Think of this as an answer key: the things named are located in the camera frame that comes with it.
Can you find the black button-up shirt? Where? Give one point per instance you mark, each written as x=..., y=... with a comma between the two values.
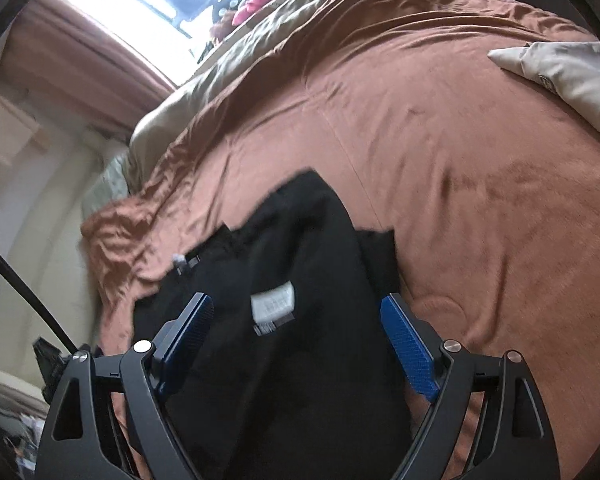
x=290, y=260

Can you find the brown curtain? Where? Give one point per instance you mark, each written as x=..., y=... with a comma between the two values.
x=90, y=60

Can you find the brown bed sheet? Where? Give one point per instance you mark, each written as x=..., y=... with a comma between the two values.
x=455, y=160

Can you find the window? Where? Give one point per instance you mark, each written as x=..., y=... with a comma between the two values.
x=145, y=5

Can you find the brown plush toy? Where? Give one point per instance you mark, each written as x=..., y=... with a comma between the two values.
x=221, y=26

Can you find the cream padded headboard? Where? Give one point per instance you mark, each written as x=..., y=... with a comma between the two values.
x=45, y=270

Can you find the pink cloth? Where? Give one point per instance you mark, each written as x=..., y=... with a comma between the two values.
x=260, y=2

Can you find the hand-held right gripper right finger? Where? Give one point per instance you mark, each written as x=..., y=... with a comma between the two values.
x=410, y=345

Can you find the beige duvet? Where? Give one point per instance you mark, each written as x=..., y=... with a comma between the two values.
x=220, y=75

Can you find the pale green pillow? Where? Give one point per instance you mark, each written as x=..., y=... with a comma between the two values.
x=107, y=185

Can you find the beige folded cloth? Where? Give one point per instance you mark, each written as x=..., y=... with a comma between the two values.
x=570, y=75

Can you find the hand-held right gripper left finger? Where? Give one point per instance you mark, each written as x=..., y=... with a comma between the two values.
x=185, y=340

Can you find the black plush toy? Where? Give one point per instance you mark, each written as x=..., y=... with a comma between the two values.
x=227, y=4

